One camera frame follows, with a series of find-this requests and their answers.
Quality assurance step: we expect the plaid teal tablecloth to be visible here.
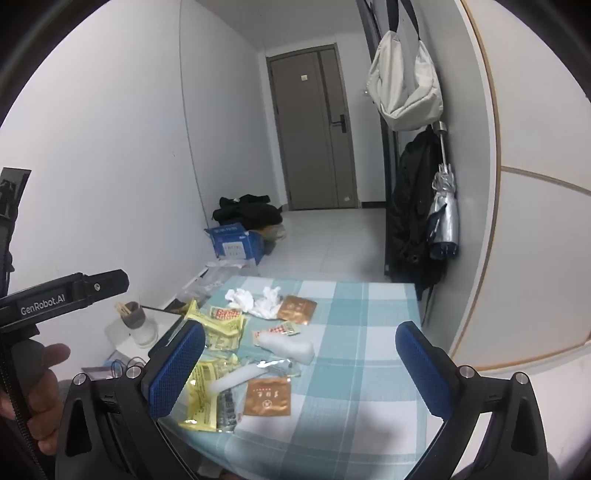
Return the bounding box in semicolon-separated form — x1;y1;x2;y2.
157;277;428;480

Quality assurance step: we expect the silver folded umbrella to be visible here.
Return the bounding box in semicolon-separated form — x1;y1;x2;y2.
427;121;461;260

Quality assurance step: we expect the person's left hand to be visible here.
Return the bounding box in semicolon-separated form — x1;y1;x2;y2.
0;344;71;457

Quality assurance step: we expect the black hanging jacket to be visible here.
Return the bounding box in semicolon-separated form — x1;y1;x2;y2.
385;127;448;302

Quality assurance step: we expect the blue cardboard box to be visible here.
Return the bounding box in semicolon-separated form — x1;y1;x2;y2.
204;223;267;267

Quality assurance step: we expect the brown foil packet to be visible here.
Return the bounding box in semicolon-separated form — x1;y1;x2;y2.
243;377;293;417
276;295;318;324

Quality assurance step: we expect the clear plastic wrapper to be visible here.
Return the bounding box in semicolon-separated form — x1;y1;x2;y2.
249;357;302;378

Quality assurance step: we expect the clear wrapper with dark print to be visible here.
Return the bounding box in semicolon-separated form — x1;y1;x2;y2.
216;387;242;435

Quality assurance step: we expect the brown paper bag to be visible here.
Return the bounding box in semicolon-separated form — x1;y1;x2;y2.
260;224;287;254

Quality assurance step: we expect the yellow snack wrapper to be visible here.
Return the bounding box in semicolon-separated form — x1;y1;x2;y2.
179;355;241;433
184;300;246;356

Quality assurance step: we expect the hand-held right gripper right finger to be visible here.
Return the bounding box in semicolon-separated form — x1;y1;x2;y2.
394;320;550;480

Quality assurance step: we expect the cream shoulder bag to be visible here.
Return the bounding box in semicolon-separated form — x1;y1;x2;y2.
366;0;445;132

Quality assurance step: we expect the grey cup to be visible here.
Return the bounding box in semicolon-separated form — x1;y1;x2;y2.
121;301;147;332

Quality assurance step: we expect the white round jar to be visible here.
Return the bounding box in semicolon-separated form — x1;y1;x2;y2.
131;318;159;348

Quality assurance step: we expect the grey printed card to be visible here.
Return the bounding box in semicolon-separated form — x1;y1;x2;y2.
82;364;114;382

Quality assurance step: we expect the black coiled cable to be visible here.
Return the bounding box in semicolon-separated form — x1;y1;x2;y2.
0;332;41;480

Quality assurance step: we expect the white tissue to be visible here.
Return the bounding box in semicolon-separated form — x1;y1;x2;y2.
225;288;254;315
252;286;284;320

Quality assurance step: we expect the red wrapper with green end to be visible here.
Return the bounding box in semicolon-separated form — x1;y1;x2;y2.
252;323;301;346

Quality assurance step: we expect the grey entrance door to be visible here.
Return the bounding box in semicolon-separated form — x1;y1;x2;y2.
266;44;359;212

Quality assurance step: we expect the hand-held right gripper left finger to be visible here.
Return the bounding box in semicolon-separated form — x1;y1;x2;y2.
55;318;206;480

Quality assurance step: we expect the white plastic wrapper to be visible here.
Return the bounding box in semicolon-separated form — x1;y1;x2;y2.
256;335;317;366

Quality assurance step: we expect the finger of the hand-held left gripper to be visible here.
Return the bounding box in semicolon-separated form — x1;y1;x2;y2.
83;270;130;303

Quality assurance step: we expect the black clothes pile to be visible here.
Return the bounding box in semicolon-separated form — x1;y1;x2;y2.
212;194;284;232

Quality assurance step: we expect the grey plastic mailing bag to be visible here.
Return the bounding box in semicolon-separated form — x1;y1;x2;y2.
178;261;257;306

